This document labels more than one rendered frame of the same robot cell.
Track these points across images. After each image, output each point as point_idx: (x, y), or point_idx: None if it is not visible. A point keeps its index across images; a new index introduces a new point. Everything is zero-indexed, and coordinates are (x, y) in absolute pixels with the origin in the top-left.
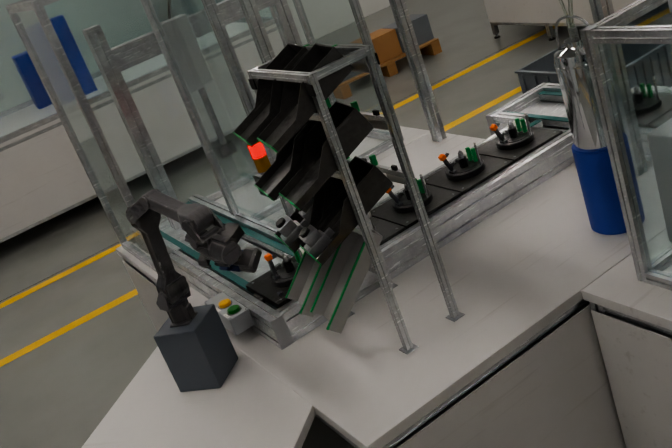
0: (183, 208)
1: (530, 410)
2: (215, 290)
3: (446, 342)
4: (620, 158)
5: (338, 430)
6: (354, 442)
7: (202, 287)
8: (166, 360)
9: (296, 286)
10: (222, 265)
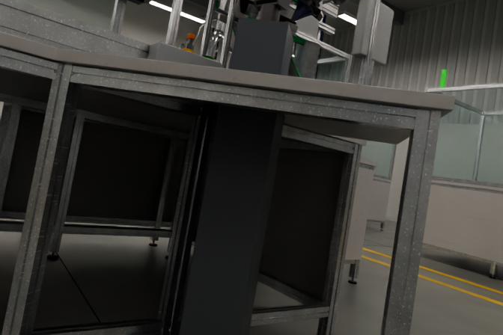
0: None
1: (281, 179)
2: (122, 42)
3: None
4: None
5: (343, 137)
6: (355, 140)
7: (62, 37)
8: (284, 53)
9: None
10: (318, 3)
